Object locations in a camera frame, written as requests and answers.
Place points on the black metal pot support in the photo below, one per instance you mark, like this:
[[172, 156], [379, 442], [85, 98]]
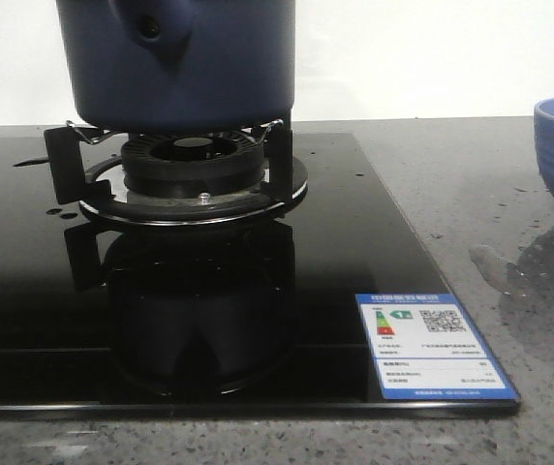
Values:
[[101, 192]]

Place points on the dark blue cooking pot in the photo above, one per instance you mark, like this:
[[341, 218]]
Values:
[[161, 67]]

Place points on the black glass gas stove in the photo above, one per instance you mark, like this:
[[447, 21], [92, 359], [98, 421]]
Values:
[[257, 321]]

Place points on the black round gas burner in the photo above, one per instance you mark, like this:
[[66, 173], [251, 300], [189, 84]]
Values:
[[186, 166]]

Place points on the blue white energy label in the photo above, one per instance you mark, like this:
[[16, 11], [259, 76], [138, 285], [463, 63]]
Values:
[[426, 347]]

